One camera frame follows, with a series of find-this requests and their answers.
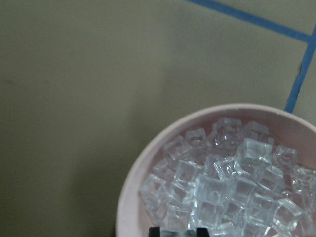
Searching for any pink bowl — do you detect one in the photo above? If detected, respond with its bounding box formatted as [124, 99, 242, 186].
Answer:
[116, 104, 316, 237]

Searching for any clear ice cubes pile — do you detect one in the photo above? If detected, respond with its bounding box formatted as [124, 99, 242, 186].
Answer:
[139, 118, 316, 237]

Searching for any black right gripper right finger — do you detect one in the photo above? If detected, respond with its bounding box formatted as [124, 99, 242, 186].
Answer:
[196, 227, 209, 237]

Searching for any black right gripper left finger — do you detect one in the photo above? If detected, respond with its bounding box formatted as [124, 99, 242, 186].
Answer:
[148, 227, 160, 237]

